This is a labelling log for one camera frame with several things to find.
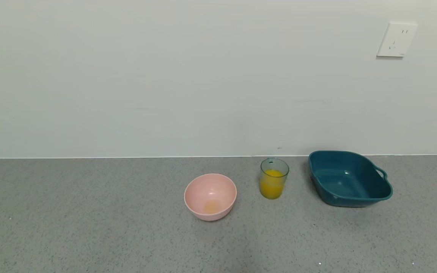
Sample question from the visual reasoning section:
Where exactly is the white wall socket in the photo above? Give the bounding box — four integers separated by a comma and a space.
376, 22, 419, 58

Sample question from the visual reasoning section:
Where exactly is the dark teal tray with handles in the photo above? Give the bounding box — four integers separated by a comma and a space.
308, 150, 393, 207

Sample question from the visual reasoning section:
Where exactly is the translucent teal plastic cup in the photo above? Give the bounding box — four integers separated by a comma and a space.
260, 157, 290, 200

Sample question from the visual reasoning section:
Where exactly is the orange juice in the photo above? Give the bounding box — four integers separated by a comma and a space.
260, 169, 285, 199

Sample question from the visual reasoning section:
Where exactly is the pink bowl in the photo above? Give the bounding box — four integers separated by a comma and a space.
184, 173, 237, 221

